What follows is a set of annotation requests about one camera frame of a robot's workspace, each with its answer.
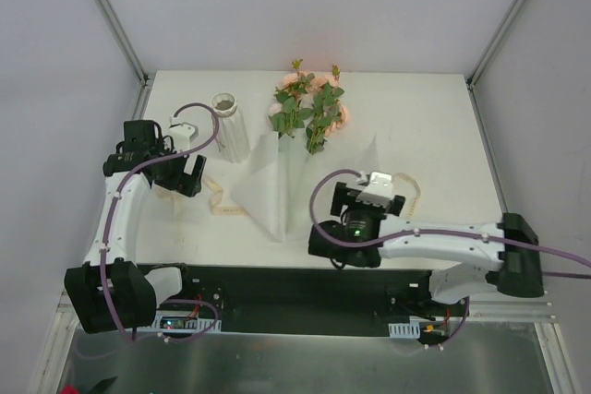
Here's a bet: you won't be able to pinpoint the white cable duct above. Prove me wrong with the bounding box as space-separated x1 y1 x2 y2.
388 320 421 340
138 315 222 334

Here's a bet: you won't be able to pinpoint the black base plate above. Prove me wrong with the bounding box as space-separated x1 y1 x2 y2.
165 266 476 337

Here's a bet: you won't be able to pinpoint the white ribbed ceramic vase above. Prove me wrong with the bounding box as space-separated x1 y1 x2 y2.
211 93 250 163

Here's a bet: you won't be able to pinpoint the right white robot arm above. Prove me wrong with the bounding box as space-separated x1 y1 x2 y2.
308 173 545 316

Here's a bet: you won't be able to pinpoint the red object at bottom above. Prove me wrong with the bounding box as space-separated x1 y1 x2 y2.
58 385 80 394

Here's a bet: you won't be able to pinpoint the right aluminium frame post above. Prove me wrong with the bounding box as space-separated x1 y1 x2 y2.
466 0 530 90

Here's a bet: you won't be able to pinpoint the cream ribbon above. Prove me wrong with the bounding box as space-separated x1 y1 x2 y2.
151 172 422 245

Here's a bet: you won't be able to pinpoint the white wrapping paper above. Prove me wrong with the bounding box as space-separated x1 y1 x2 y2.
231 132 380 242

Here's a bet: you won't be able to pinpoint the right white cable duct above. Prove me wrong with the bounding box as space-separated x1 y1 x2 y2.
388 320 421 340

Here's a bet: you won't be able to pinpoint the black object at bottom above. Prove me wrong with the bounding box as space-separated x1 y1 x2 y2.
88 376 117 394

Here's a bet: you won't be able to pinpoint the aluminium frame post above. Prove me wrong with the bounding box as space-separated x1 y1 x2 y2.
466 0 530 90
71 0 156 87

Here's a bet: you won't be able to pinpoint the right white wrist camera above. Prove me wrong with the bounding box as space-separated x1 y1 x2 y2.
357 172 394 207

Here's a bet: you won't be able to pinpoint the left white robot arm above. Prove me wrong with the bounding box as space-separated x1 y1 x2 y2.
65 120 206 334

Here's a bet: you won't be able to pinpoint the left aluminium frame post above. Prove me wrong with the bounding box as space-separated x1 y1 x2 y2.
71 0 156 87

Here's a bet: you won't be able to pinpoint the left white cable duct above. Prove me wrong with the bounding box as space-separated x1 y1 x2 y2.
138 315 222 334

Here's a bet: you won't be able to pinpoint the pink flowers with green leaves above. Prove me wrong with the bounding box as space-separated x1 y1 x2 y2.
268 59 350 155

